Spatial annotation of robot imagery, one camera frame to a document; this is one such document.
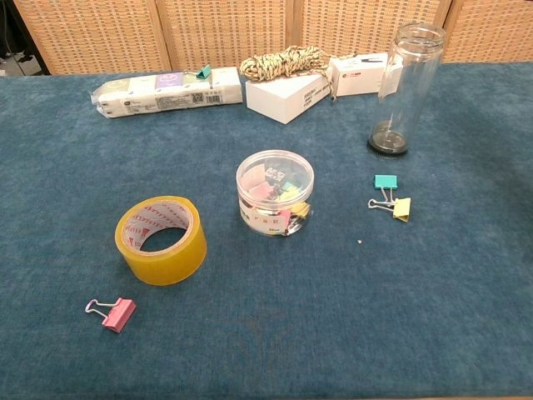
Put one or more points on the yellow packing tape roll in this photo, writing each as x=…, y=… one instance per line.
x=166, y=262

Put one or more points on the wicker folding screen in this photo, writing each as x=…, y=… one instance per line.
x=233, y=29

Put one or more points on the teal binder clip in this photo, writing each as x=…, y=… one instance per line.
x=386, y=181

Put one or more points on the green binder clip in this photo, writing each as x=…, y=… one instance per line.
x=205, y=72

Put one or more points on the white box with black picture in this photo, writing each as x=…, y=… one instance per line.
x=358, y=79

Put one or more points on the clear jar of binder clips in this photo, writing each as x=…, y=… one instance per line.
x=266, y=221

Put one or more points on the plain white square box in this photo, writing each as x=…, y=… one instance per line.
x=279, y=98

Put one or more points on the blue tablecloth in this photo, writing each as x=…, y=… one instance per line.
x=266, y=341

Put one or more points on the clear glass bottle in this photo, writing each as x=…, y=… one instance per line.
x=410, y=83

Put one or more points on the yellow binder clip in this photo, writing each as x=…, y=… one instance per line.
x=402, y=208

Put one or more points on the pink binder clip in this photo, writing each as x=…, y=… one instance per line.
x=121, y=315

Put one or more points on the wrapped tissue pack bundle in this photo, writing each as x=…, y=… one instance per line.
x=166, y=98

